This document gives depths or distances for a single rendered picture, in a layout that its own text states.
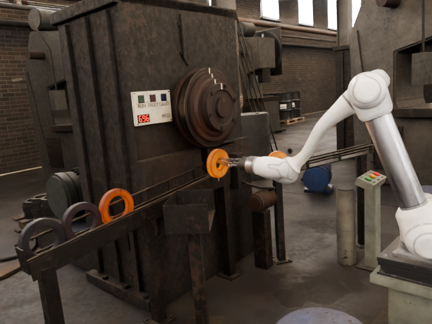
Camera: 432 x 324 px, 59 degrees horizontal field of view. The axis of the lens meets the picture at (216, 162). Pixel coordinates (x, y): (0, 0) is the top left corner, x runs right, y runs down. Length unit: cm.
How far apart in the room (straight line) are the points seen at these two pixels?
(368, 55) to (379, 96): 323
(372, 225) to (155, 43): 173
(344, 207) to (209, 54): 132
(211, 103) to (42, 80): 481
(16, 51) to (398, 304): 760
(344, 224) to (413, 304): 86
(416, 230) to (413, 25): 313
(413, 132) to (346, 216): 204
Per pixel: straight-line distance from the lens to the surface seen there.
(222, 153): 205
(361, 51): 477
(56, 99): 620
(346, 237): 269
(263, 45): 1026
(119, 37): 213
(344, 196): 259
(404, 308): 199
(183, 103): 213
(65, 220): 178
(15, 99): 820
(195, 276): 198
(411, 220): 162
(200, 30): 251
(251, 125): 498
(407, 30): 451
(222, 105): 223
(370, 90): 150
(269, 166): 180
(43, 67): 668
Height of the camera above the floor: 121
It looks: 10 degrees down
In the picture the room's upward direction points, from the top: 5 degrees counter-clockwise
